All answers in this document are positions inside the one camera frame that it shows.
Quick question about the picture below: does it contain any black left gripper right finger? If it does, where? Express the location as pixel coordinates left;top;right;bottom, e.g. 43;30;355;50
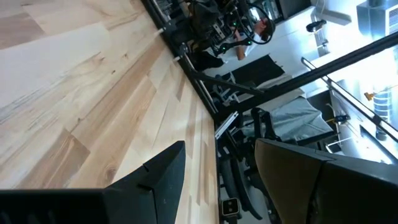
254;138;398;224

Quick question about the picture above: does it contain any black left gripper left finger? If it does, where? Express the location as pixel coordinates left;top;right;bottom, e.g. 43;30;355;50
0;140;187;224

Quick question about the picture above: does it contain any grey cloth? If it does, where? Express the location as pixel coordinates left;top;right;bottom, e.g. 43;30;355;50
269;96;334;141

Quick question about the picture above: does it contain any blue white cylinder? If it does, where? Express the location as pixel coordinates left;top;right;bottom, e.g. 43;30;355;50
372;89;393;125

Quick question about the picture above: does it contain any black diagonal beam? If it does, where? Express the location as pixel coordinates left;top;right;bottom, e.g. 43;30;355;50
217;39;398;116

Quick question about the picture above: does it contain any black floor mat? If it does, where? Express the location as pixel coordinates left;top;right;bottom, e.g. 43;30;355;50
230;54;285;88

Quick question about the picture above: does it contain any person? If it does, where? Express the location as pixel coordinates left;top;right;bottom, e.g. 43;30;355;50
222;17;273;63

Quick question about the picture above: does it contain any white appliance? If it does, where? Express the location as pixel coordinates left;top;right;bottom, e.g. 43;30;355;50
356;0;398;39

